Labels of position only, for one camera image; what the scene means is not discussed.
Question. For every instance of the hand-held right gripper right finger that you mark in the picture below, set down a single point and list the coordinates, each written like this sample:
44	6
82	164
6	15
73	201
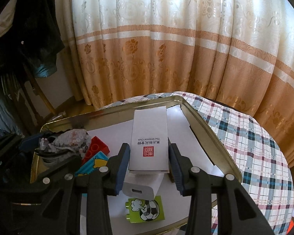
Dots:
178	173

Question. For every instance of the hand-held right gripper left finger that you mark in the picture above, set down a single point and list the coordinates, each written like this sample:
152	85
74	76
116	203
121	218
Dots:
121	171

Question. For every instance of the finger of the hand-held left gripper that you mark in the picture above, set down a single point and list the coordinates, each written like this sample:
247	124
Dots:
61	166
33	139

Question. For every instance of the teal toy block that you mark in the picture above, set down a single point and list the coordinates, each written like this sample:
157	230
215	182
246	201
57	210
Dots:
95	164

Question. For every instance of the grey patterned cloth bundle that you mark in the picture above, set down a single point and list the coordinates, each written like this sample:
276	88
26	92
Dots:
66	139

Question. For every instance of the white charger adapter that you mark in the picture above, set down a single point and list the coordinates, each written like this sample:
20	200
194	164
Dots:
147	184

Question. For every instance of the red toy block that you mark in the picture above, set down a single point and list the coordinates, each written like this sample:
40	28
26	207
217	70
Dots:
98	146

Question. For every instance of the gold metal tin tray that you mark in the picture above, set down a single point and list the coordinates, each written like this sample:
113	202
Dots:
203	137

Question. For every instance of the green football toy block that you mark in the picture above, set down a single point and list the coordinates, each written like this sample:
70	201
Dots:
147	210

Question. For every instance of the white box with red seal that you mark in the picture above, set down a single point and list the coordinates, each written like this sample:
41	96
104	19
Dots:
148	132

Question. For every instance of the blue grey striped cloth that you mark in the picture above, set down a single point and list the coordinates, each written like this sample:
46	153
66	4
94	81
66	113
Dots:
2	112

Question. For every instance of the brown wooden stand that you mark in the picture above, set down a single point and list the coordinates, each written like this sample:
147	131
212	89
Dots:
39	90

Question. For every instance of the dark hanging clothes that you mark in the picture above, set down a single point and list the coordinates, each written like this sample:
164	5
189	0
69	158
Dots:
34	29

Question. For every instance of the pale quilted cloth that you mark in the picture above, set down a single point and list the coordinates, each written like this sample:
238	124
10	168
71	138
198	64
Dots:
2	29

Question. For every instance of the cream and orange curtain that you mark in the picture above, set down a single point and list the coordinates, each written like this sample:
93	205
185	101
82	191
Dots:
161	29

